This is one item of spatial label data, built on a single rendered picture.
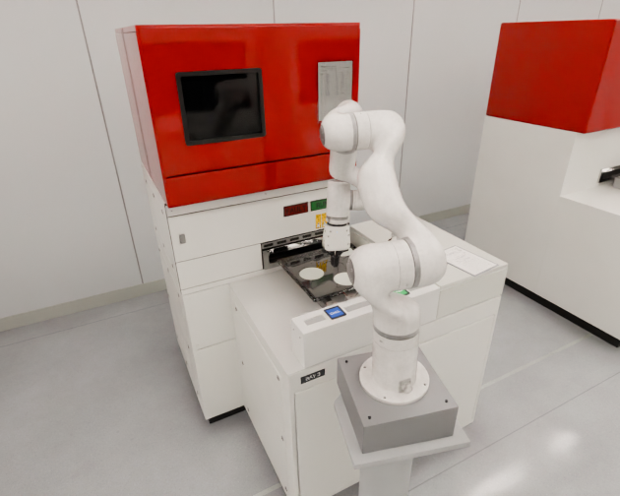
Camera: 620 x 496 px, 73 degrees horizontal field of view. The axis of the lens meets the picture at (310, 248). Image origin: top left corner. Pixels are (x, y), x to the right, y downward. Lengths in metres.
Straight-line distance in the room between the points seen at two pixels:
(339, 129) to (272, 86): 0.56
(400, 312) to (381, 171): 0.35
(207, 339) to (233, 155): 0.85
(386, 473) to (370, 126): 0.99
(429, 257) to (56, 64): 2.54
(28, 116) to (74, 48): 0.48
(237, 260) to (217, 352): 0.47
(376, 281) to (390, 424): 0.38
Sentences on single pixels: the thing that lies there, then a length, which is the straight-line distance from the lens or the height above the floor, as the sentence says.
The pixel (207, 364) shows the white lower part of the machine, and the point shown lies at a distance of 2.09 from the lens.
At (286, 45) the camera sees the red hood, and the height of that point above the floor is 1.75.
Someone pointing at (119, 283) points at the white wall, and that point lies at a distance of 3.46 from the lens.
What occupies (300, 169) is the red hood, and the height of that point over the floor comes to 1.29.
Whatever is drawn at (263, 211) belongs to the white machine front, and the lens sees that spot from 1.79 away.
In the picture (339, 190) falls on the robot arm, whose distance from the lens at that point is 1.53.
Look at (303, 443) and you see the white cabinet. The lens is 1.66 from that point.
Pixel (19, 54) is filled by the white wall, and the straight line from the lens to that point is 3.06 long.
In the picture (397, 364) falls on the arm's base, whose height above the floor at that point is 1.03.
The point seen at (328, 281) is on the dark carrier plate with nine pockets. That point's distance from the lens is 1.69.
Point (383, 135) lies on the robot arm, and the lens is 1.15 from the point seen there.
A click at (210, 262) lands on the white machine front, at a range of 1.80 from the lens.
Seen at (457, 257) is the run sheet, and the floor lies 0.97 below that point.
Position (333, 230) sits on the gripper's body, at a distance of 1.58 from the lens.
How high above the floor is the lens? 1.79
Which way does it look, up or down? 27 degrees down
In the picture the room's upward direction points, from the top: 1 degrees counter-clockwise
